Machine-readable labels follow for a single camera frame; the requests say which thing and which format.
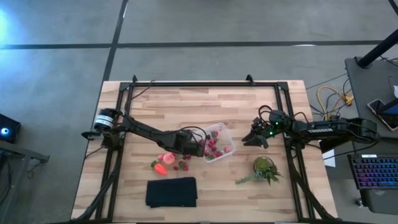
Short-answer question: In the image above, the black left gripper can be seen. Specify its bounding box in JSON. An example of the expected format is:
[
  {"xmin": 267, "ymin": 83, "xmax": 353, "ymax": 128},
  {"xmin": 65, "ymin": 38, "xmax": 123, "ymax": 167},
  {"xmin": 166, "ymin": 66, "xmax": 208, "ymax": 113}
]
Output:
[{"xmin": 174, "ymin": 129, "xmax": 207, "ymax": 158}]

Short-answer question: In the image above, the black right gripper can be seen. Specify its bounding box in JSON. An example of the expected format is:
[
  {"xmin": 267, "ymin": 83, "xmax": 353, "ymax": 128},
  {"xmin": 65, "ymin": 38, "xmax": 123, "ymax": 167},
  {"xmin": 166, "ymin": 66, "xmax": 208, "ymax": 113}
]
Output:
[{"xmin": 241, "ymin": 116, "xmax": 280, "ymax": 149}]

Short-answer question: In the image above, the pink orange toy peach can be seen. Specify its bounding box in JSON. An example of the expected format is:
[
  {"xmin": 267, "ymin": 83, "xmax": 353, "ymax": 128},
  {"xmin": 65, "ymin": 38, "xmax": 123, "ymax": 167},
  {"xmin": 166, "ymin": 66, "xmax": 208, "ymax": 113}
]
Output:
[{"xmin": 162, "ymin": 152, "xmax": 176, "ymax": 166}]

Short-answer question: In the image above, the clear plastic food container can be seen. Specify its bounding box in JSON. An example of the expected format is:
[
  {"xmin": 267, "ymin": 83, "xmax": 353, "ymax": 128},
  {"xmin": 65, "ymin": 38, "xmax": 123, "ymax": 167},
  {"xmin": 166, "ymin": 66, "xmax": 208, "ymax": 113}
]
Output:
[{"xmin": 198, "ymin": 122, "xmax": 236, "ymax": 164}]

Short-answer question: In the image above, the potted green succulent plant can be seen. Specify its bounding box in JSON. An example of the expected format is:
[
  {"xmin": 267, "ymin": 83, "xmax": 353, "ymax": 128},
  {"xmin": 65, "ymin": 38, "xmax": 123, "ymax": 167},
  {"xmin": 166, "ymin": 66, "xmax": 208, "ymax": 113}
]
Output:
[{"xmin": 235, "ymin": 156, "xmax": 283, "ymax": 187}]

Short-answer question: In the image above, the dark navy folded cloth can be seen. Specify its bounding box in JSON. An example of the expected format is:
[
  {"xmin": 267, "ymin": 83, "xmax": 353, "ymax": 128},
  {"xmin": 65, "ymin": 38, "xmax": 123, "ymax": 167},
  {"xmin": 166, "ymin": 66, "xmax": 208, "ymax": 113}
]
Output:
[{"xmin": 145, "ymin": 177, "xmax": 198, "ymax": 208}]

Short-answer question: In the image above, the white paper sheet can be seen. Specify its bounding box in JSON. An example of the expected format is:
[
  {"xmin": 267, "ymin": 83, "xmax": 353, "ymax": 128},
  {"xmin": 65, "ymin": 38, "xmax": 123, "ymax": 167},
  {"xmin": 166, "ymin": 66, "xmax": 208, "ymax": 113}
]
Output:
[{"xmin": 322, "ymin": 149, "xmax": 336, "ymax": 168}]

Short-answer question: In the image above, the black smartphone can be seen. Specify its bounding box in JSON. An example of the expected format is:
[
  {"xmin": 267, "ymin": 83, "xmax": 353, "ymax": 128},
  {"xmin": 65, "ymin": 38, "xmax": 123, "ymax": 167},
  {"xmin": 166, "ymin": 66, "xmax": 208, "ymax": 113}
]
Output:
[{"xmin": 366, "ymin": 98, "xmax": 398, "ymax": 131}]

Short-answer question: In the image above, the grey desk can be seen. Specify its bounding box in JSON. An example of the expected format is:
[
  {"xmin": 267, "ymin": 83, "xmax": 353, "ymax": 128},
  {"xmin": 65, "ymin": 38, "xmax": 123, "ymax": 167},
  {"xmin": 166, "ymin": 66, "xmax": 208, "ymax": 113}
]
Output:
[{"xmin": 344, "ymin": 57, "xmax": 398, "ymax": 139}]

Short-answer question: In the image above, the backlit computer keyboard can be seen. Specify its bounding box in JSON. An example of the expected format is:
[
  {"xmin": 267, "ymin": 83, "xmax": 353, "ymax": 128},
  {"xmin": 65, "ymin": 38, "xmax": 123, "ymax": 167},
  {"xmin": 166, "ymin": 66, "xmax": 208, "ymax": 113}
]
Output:
[{"xmin": 348, "ymin": 154, "xmax": 398, "ymax": 190}]

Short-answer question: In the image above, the dark grey seat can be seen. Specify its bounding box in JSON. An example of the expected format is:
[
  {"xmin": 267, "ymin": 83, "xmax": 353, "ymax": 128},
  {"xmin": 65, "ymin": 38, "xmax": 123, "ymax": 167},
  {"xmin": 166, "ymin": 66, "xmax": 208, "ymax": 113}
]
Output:
[{"xmin": 360, "ymin": 188, "xmax": 398, "ymax": 216}]

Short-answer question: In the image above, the black pole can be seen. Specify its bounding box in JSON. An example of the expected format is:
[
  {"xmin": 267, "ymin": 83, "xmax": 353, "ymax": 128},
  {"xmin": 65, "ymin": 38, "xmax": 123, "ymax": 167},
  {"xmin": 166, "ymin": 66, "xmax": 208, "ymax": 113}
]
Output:
[{"xmin": 356, "ymin": 29, "xmax": 398, "ymax": 69}]

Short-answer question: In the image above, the grey side table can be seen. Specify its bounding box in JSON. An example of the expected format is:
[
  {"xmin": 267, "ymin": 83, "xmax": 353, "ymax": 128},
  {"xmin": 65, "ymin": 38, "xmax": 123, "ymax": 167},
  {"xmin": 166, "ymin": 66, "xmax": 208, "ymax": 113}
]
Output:
[{"xmin": 0, "ymin": 139, "xmax": 50, "ymax": 224}]

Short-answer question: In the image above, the black speaker blue light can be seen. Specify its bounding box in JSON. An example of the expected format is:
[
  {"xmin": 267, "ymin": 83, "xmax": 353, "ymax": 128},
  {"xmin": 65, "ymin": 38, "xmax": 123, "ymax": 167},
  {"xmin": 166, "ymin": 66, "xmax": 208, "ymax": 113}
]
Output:
[{"xmin": 0, "ymin": 113, "xmax": 22, "ymax": 144}]

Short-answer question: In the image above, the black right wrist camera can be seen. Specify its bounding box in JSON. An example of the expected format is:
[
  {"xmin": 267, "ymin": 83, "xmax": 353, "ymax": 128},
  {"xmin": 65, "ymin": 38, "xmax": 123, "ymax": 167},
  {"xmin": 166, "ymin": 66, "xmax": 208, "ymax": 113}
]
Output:
[{"xmin": 252, "ymin": 116, "xmax": 268, "ymax": 130}]

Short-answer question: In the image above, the black aluminium table frame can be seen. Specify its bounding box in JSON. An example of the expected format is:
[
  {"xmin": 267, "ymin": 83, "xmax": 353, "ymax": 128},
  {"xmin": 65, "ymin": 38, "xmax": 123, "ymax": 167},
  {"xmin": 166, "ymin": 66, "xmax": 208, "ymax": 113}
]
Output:
[{"xmin": 71, "ymin": 74, "xmax": 340, "ymax": 223}]

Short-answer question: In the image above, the yellow cable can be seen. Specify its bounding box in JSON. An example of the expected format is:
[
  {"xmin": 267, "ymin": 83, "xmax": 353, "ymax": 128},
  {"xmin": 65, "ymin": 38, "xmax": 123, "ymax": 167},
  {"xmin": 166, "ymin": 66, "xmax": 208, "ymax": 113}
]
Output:
[{"xmin": 316, "ymin": 86, "xmax": 354, "ymax": 125}]

